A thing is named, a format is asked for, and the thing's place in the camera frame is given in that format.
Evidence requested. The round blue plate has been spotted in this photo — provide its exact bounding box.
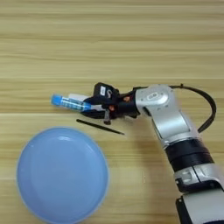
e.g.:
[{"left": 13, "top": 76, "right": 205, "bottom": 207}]
[{"left": 16, "top": 126, "right": 110, "bottom": 224}]

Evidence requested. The blue glue stick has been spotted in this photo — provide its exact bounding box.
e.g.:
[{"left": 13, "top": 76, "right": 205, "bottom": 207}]
[{"left": 51, "top": 94, "right": 92, "bottom": 113}]

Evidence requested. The black box with white label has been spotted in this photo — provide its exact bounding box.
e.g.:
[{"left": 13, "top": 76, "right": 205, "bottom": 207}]
[{"left": 92, "top": 81, "right": 120, "bottom": 103}]

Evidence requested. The thin black stick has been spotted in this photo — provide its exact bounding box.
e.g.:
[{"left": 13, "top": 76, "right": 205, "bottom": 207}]
[{"left": 75, "top": 118, "right": 126, "bottom": 137}]

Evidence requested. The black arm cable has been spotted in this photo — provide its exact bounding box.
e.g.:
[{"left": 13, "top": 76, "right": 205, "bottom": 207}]
[{"left": 168, "top": 83, "right": 218, "bottom": 134}]

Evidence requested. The white rectangular plastic device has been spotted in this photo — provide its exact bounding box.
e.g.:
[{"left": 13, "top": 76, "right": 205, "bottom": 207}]
[{"left": 67, "top": 93, "right": 105, "bottom": 112}]

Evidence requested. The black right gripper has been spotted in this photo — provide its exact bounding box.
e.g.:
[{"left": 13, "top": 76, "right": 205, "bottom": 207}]
[{"left": 82, "top": 88, "right": 140, "bottom": 126}]

